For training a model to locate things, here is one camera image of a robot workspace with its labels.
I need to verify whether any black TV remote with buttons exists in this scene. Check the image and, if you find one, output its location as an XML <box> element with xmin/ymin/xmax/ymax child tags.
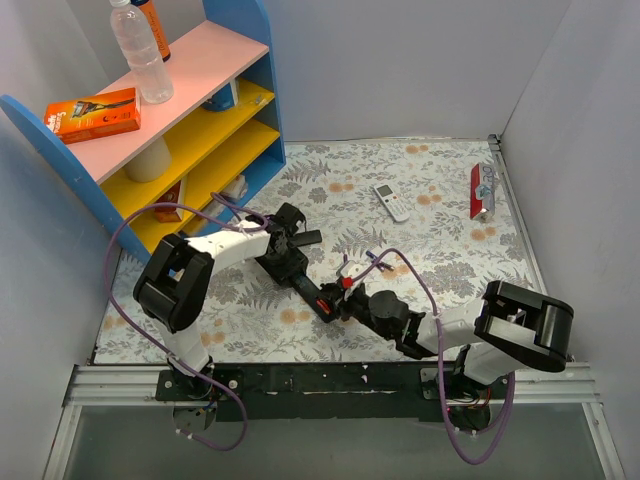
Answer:
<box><xmin>272</xmin><ymin>270</ymin><xmax>337</xmax><ymax>323</ymax></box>

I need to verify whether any slim black remote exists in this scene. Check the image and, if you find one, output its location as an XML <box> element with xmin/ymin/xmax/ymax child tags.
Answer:
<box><xmin>292</xmin><ymin>230</ymin><xmax>323</xmax><ymax>247</ymax></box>

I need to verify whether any white air conditioner remote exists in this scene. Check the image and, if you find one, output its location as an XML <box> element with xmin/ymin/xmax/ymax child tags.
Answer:
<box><xmin>373</xmin><ymin>184</ymin><xmax>410</xmax><ymax>223</ymax></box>

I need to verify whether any blue battery in pile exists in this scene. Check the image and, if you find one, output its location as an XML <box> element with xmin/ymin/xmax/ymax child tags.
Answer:
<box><xmin>365</xmin><ymin>250</ymin><xmax>394</xmax><ymax>272</ymax></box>

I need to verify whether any white soap pack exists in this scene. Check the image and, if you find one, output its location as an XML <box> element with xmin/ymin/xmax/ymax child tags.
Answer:
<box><xmin>221</xmin><ymin>174</ymin><xmax>248</xmax><ymax>202</ymax></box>

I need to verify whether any blue pink yellow shelf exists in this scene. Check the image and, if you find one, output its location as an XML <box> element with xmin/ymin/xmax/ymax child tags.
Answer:
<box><xmin>1</xmin><ymin>1</ymin><xmax>286</xmax><ymax>231</ymax></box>

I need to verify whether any orange red box on shelf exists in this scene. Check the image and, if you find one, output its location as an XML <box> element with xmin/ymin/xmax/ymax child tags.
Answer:
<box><xmin>153</xmin><ymin>178</ymin><xmax>187</xmax><ymax>222</ymax></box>

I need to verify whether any cream cylinder container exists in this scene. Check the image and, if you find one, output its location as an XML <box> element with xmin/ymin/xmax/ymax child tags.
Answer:
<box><xmin>124</xmin><ymin>137</ymin><xmax>172</xmax><ymax>183</ymax></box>

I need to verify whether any blue white box on shelf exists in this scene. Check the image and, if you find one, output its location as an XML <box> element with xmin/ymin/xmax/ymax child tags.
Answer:
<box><xmin>201</xmin><ymin>79</ymin><xmax>239</xmax><ymax>112</ymax></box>

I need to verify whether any red toothpaste box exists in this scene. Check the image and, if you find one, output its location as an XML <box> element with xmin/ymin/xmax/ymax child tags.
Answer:
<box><xmin>470</xmin><ymin>163</ymin><xmax>497</xmax><ymax>223</ymax></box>

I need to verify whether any clear plastic water bottle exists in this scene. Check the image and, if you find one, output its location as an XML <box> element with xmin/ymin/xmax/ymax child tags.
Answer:
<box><xmin>110</xmin><ymin>0</ymin><xmax>174</xmax><ymax>104</ymax></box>

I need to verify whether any orange razor box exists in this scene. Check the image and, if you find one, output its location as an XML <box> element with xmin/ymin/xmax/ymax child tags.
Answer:
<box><xmin>43</xmin><ymin>87</ymin><xmax>141</xmax><ymax>145</ymax></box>

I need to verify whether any orange bottle on shelf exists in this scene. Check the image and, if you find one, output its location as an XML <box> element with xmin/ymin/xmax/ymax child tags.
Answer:
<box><xmin>131</xmin><ymin>0</ymin><xmax>171</xmax><ymax>62</ymax></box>

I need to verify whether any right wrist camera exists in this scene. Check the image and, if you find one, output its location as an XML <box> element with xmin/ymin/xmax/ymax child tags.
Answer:
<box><xmin>337</xmin><ymin>260</ymin><xmax>366</xmax><ymax>290</ymax></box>

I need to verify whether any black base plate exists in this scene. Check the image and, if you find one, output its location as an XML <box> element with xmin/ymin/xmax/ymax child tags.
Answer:
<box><xmin>154</xmin><ymin>362</ymin><xmax>494</xmax><ymax>434</ymax></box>

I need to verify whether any aluminium frame rail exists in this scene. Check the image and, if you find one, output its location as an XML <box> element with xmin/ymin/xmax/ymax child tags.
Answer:
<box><xmin>45</xmin><ymin>363</ymin><xmax>625</xmax><ymax>479</ymax></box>

